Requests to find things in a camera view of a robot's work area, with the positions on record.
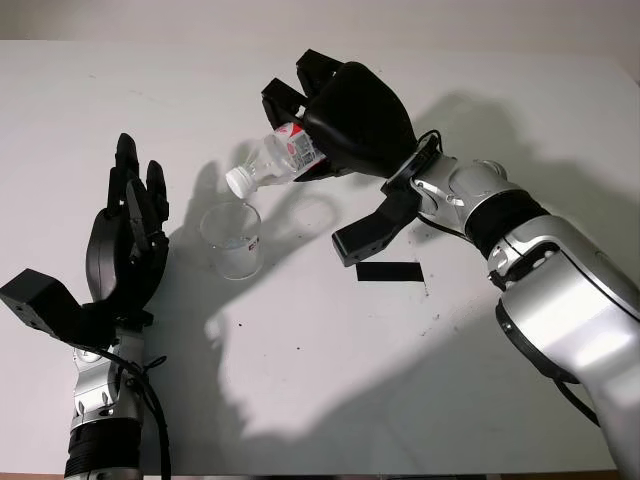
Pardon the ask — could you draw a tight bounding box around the clear plastic water bottle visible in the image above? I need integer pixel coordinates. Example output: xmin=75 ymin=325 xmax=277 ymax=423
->
xmin=225 ymin=121 xmax=330 ymax=197

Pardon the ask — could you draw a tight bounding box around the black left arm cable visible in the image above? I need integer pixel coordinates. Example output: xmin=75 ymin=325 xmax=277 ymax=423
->
xmin=85 ymin=343 xmax=174 ymax=480

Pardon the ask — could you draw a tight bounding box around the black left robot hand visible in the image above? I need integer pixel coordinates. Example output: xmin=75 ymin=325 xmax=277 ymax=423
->
xmin=84 ymin=132 xmax=171 ymax=322

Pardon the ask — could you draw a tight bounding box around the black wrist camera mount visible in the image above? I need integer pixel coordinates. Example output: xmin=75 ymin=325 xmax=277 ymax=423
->
xmin=0 ymin=268 xmax=115 ymax=347
xmin=331 ymin=149 xmax=444 ymax=270

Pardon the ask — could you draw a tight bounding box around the black tape strip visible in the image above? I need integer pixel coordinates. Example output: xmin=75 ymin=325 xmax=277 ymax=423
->
xmin=356 ymin=261 xmax=424 ymax=285

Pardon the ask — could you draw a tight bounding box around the clear glass cup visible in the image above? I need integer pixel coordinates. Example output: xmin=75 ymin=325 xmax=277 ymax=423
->
xmin=199 ymin=201 xmax=264 ymax=281

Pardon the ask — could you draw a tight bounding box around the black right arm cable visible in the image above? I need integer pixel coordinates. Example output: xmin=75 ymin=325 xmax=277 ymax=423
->
xmin=535 ymin=368 xmax=602 ymax=429

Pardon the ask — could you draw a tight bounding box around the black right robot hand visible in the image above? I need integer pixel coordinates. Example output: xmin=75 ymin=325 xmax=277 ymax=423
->
xmin=260 ymin=48 xmax=419 ymax=184

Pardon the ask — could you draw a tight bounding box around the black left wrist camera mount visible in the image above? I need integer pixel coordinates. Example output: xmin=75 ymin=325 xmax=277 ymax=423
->
xmin=0 ymin=268 xmax=115 ymax=347

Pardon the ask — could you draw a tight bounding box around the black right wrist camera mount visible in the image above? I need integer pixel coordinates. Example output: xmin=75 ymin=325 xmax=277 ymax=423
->
xmin=331 ymin=149 xmax=444 ymax=270

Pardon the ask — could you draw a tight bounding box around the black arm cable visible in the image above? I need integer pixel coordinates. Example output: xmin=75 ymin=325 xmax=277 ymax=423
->
xmin=535 ymin=368 xmax=602 ymax=429
xmin=85 ymin=343 xmax=174 ymax=480

